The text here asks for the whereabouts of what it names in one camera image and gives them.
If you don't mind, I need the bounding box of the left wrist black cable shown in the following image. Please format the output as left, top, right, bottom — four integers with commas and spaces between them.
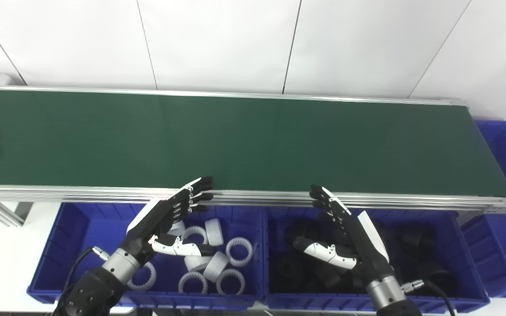
62, 246, 111, 308

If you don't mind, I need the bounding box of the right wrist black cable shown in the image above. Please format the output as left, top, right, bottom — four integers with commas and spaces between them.
401, 279, 455, 316

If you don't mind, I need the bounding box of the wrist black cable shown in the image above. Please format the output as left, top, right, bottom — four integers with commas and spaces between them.
401, 279, 455, 316
62, 246, 111, 308

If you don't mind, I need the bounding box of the aluminium conveyor support leg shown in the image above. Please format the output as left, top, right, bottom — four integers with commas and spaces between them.
0, 201, 33, 227

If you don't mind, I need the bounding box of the black gear ring part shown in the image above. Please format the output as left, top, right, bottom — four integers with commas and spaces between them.
416, 260, 458, 294
399, 223, 433, 254
274, 255, 308, 288

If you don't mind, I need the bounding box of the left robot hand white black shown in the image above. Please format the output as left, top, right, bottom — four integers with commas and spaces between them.
121, 176, 215, 264

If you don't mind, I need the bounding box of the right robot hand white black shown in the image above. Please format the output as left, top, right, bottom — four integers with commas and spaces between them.
293, 184, 395, 289

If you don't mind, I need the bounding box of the green conveyor belt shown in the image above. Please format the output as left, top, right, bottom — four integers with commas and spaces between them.
0, 85, 506, 215
0, 89, 506, 198

